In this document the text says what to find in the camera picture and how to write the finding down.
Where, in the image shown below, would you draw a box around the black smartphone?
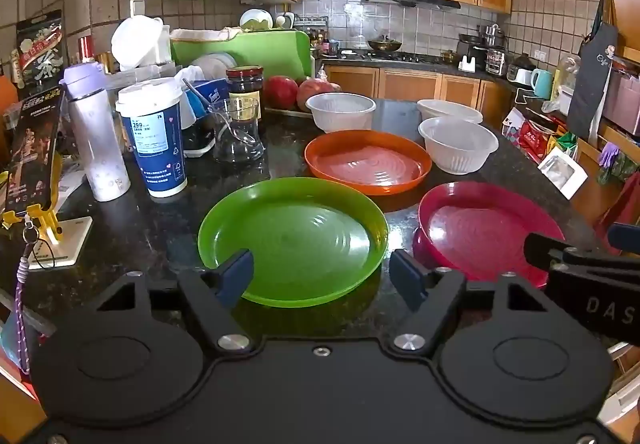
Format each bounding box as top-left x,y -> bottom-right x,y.
2,87 -> 66,217

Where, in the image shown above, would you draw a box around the pink storage box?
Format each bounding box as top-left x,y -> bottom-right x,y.
602,69 -> 640,135

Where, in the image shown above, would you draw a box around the white plastic container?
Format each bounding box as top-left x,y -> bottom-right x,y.
111,16 -> 173,71

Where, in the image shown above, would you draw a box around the purple glove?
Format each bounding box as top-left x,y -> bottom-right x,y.
597,141 -> 621,170

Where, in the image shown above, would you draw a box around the white stand base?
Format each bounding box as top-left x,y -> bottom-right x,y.
27,215 -> 94,271

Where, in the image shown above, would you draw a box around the blue paper cup white lid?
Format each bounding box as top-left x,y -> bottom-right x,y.
116,78 -> 188,198

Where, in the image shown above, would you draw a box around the purple lanyard strap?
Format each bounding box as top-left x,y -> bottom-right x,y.
12,219 -> 61,375

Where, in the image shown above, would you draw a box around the dark apron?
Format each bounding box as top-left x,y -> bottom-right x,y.
567,22 -> 620,140

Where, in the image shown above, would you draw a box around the yellow phone stand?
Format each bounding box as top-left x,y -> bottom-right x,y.
0,151 -> 66,245

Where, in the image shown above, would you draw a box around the fruit tray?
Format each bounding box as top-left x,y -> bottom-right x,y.
263,105 -> 313,119

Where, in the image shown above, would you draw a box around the clear glass cup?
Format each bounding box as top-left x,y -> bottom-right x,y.
207,97 -> 266,163

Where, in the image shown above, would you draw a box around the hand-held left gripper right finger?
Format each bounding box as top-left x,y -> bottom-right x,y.
389,248 -> 548,357

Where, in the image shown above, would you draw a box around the purple water bottle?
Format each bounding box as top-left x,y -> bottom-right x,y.
59,63 -> 132,203

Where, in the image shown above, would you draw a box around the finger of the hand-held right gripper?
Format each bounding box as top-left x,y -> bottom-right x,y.
523,233 -> 640,273
606,223 -> 640,256

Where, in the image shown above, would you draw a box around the metal spoon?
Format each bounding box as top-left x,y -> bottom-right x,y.
181,77 -> 256,145

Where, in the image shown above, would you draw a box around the metal toaster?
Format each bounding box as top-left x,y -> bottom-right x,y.
485,49 -> 508,75

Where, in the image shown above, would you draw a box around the colourful snack packets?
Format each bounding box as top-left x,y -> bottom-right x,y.
502,107 -> 578,162

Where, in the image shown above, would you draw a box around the gas stove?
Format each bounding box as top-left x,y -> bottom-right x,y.
340,49 -> 446,64

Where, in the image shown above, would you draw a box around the clear plastic jar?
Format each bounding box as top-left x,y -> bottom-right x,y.
106,63 -> 178,90

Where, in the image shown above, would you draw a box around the wooden lower cabinets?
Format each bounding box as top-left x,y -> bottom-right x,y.
320,64 -> 521,125

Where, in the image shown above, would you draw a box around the white box with window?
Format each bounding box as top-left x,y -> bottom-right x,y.
537,147 -> 588,200

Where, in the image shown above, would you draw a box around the blue white carton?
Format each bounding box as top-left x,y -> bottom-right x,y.
187,79 -> 231,125

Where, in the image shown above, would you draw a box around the green plastic plate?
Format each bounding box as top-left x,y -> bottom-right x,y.
197,177 -> 390,309

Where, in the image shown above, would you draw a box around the white green bowl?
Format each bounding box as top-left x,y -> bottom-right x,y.
239,8 -> 274,32

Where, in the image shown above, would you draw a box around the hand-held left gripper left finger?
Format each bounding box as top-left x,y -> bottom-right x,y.
95,248 -> 256,357

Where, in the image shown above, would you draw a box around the black tea package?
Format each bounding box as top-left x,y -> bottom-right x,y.
11,9 -> 65,88

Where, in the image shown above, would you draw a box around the orange plastic plate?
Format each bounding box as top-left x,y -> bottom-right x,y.
304,129 -> 433,196

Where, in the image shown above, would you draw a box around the red plastic plate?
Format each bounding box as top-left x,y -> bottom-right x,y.
412,181 -> 566,290

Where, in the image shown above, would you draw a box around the dark sauce jar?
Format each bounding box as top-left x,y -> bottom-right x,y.
225,65 -> 265,122

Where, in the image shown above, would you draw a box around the white plastic bowl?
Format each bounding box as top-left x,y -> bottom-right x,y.
416,98 -> 483,125
305,93 -> 377,134
418,117 -> 500,175

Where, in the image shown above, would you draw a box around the teal mug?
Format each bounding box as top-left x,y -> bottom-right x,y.
530,68 -> 554,100

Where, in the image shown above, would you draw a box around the black coffee maker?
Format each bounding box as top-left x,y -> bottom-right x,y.
457,33 -> 493,70

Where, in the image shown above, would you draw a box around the green cutting board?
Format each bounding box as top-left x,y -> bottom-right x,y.
170,30 -> 312,82

